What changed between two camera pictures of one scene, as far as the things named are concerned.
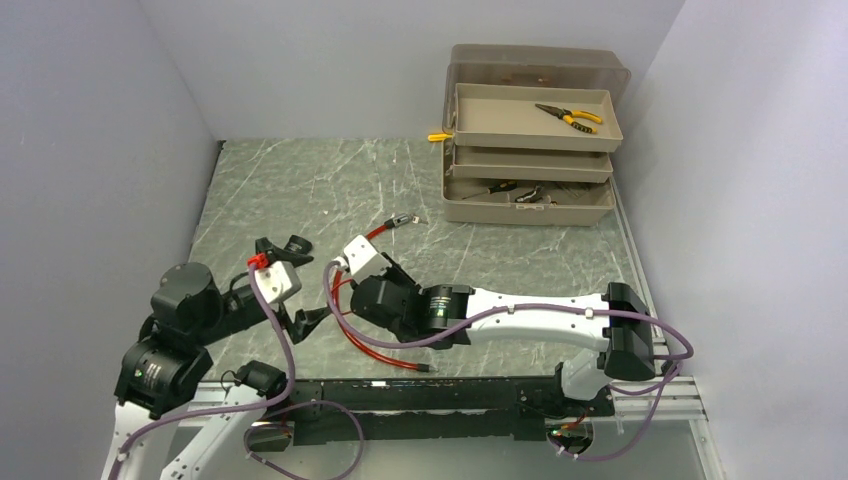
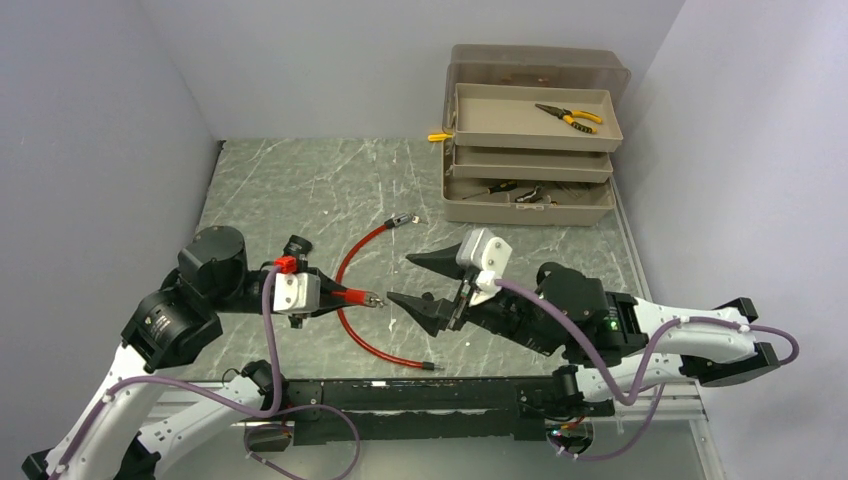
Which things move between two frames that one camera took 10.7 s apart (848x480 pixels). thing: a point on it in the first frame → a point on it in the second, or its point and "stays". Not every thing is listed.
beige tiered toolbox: [533, 133] stays
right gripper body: [398, 277] → [503, 315]
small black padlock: [298, 245] stays
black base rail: [431, 410] stays
